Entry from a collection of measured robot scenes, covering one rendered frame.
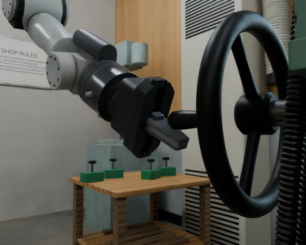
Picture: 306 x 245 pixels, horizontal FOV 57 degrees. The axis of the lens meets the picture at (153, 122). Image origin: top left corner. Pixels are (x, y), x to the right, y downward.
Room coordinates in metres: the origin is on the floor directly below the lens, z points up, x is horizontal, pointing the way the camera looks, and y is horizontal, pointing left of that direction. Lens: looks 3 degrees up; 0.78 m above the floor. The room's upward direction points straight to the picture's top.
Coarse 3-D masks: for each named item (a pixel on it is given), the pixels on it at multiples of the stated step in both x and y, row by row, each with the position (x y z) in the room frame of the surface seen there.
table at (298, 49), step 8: (296, 40) 0.26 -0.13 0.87; (304, 40) 0.26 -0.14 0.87; (288, 48) 0.27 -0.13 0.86; (296, 48) 0.26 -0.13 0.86; (304, 48) 0.26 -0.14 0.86; (296, 56) 0.26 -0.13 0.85; (304, 56) 0.26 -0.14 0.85; (296, 64) 0.26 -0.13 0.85; (304, 64) 0.26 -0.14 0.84; (296, 72) 0.27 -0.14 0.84; (304, 72) 0.27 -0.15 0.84
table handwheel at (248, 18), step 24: (240, 24) 0.34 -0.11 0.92; (264, 24) 0.40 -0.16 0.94; (216, 48) 0.31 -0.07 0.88; (240, 48) 0.36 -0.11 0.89; (264, 48) 0.45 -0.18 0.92; (216, 72) 0.30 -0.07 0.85; (240, 72) 0.38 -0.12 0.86; (216, 96) 0.30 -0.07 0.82; (240, 96) 0.41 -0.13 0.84; (264, 96) 0.38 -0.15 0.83; (216, 120) 0.30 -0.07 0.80; (240, 120) 0.40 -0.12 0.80; (264, 120) 0.37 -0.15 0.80; (216, 144) 0.30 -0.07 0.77; (216, 168) 0.31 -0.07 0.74; (216, 192) 0.34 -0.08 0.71; (240, 192) 0.34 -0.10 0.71; (264, 192) 0.42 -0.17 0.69
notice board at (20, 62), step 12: (0, 36) 2.58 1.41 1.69; (0, 48) 2.58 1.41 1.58; (12, 48) 2.64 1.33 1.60; (24, 48) 2.70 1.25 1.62; (36, 48) 2.77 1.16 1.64; (0, 60) 2.58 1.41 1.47; (12, 60) 2.64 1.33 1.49; (24, 60) 2.71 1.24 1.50; (36, 60) 2.78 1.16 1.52; (0, 72) 2.58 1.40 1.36; (12, 72) 2.64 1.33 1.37; (24, 72) 2.71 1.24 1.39; (36, 72) 2.78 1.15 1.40; (0, 84) 2.59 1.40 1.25; (12, 84) 2.64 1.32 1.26; (24, 84) 2.71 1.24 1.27; (36, 84) 2.78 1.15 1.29; (48, 84) 2.85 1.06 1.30
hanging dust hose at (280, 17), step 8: (264, 0) 1.65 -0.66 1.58; (272, 0) 1.61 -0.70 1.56; (280, 0) 1.58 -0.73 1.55; (288, 0) 1.61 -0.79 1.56; (264, 8) 1.67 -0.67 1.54; (272, 8) 1.60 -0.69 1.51; (280, 8) 1.59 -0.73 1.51; (288, 8) 1.60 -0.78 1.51; (264, 16) 1.66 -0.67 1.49; (272, 16) 1.60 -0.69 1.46; (280, 16) 1.59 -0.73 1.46; (288, 16) 1.59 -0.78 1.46; (272, 24) 1.60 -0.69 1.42; (280, 24) 1.58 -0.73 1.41; (288, 24) 1.59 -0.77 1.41; (280, 32) 1.58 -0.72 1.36; (288, 32) 1.58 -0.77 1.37; (288, 40) 1.59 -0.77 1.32; (288, 56) 1.58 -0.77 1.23; (272, 72) 1.60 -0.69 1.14; (272, 80) 1.60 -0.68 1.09
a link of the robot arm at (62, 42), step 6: (54, 36) 0.54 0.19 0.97; (60, 36) 0.54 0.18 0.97; (66, 36) 0.54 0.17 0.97; (72, 36) 0.55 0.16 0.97; (48, 42) 0.55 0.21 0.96; (54, 42) 0.54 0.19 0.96; (60, 42) 0.54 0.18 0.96; (66, 42) 0.54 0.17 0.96; (72, 42) 0.55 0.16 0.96; (48, 48) 0.55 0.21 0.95; (54, 48) 0.54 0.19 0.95; (60, 48) 0.54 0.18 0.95; (66, 48) 0.55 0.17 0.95; (72, 48) 0.56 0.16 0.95; (78, 48) 0.57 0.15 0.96; (48, 54) 0.56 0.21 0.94
